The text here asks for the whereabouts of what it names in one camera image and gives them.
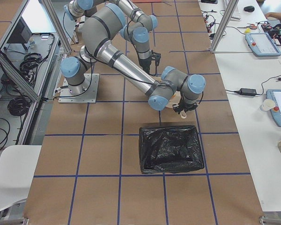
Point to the black computer mouse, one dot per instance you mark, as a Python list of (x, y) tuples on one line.
[(249, 9)]

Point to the white paper cup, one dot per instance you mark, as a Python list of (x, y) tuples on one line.
[(267, 105)]

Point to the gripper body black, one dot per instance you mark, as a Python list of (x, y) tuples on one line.
[(145, 63), (184, 107)]

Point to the white plastic chair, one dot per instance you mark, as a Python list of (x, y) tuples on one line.
[(17, 168)]

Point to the teach pendant near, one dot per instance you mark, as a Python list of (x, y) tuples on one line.
[(275, 95)]

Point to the beige plastic dustpan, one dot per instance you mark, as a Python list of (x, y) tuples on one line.
[(175, 99)]

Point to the yellow small object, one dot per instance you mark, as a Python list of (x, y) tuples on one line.
[(247, 30)]

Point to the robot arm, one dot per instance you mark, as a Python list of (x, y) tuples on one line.
[(121, 55), (117, 16)]

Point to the aluminium frame post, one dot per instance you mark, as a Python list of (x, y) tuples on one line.
[(223, 24)]

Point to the black bag lined bin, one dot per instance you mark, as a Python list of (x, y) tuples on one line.
[(170, 149)]

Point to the orange handled scissors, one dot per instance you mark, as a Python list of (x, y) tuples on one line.
[(251, 26)]

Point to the beige hand brush black bristles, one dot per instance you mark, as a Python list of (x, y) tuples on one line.
[(183, 115)]

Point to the black power adapter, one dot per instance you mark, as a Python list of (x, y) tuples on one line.
[(247, 92)]

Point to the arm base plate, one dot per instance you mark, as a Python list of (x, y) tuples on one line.
[(84, 93)]

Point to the teach pendant far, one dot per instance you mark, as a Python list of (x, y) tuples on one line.
[(262, 45)]

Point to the teach pendant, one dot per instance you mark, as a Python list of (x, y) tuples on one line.
[(275, 95), (262, 45)]

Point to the person hand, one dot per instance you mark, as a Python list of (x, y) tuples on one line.
[(270, 15)]

